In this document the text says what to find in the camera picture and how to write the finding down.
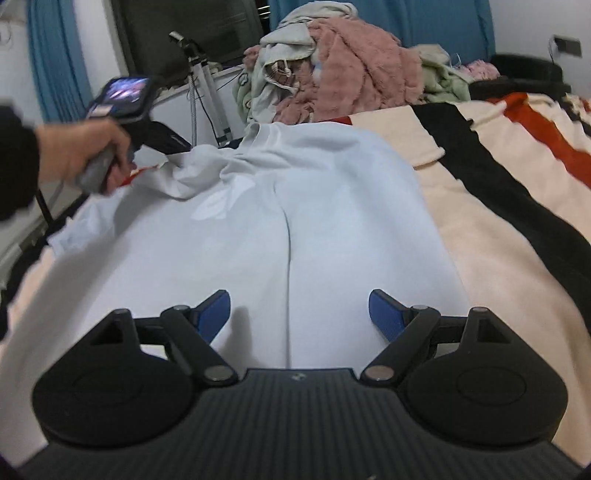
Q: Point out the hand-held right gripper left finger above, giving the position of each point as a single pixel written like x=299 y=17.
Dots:
x=216 y=316

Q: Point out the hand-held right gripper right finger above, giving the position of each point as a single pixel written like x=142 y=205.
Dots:
x=385 y=317

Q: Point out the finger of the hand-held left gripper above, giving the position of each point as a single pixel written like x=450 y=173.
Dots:
x=164 y=137

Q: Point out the white pants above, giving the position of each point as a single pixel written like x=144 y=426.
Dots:
x=295 y=217

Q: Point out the person's left forearm black sleeve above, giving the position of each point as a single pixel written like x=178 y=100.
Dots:
x=17 y=161

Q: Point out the person's left hand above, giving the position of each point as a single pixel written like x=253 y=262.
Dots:
x=83 y=141

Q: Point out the white tripod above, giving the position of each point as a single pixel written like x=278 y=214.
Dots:
x=203 y=83

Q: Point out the dark window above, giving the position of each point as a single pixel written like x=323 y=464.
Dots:
x=184 y=37

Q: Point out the blue curtain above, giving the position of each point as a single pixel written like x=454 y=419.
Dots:
x=51 y=55
x=415 y=23

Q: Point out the pale green patterned cloth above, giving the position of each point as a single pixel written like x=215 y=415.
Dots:
x=244 y=94

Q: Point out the striped cream blanket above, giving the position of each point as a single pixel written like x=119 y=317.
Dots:
x=503 y=217

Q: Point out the grey white garment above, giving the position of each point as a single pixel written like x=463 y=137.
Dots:
x=295 y=32

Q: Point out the pale green garment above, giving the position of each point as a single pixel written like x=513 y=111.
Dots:
x=443 y=76

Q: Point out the small pink cloth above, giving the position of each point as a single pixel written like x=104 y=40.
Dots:
x=482 y=69

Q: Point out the black bag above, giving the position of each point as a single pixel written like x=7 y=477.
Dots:
x=526 y=76

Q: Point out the wall socket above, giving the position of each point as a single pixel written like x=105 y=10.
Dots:
x=567 y=45

